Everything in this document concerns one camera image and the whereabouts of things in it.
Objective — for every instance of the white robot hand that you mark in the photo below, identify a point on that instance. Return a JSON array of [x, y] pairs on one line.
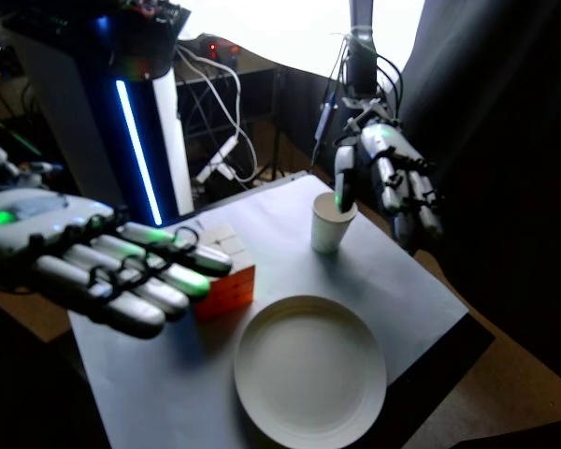
[[383, 140], [51, 220]]

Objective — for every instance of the white paper cup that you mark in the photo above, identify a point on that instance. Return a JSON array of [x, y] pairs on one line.
[[327, 234]]

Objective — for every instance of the Rubik's cube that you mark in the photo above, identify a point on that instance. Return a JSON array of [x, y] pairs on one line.
[[234, 290]]

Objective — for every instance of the round white plate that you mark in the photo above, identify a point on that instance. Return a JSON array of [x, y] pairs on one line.
[[308, 374]]

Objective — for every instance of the black curtain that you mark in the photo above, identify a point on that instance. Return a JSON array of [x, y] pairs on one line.
[[495, 140]]

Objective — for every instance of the black column with blue light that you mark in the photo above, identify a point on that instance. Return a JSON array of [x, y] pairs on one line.
[[98, 117]]

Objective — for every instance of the black shelf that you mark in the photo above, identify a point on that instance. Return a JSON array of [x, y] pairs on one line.
[[257, 93]]

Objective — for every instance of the white paper sheet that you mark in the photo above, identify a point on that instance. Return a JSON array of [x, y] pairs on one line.
[[392, 290]]

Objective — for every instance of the white power strip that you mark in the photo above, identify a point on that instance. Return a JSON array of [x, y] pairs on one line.
[[217, 161]]

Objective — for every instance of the black device with red light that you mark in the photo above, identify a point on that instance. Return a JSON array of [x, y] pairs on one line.
[[220, 50]]

